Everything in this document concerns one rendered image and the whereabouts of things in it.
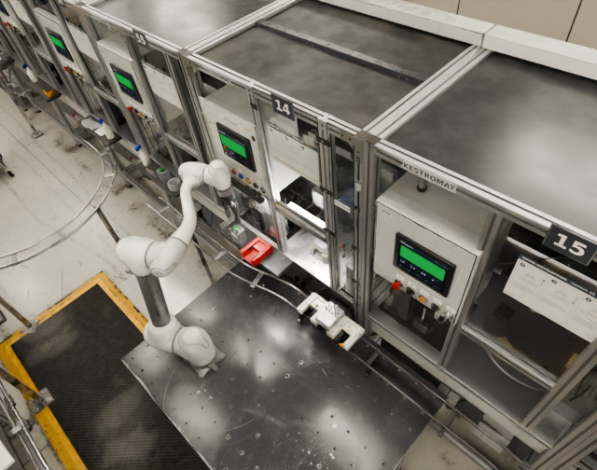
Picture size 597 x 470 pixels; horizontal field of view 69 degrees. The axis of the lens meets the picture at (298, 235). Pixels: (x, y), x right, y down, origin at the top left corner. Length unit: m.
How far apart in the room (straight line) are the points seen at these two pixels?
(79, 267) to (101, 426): 1.54
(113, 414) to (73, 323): 0.92
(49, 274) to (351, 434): 3.12
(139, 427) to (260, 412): 1.17
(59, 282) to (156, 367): 1.91
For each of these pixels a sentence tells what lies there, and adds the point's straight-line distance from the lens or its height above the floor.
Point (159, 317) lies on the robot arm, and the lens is 2.43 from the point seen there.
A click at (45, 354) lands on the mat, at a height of 0.01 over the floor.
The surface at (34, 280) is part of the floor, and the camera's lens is 4.57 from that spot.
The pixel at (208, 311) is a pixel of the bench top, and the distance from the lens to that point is 2.81.
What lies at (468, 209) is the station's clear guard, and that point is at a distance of 1.49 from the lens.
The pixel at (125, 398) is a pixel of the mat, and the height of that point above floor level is 0.01.
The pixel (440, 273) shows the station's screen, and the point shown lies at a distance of 1.69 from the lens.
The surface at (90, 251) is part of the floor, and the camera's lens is 4.50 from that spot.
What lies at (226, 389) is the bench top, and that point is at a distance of 2.55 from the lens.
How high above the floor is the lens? 2.98
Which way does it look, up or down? 49 degrees down
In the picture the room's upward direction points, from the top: 8 degrees counter-clockwise
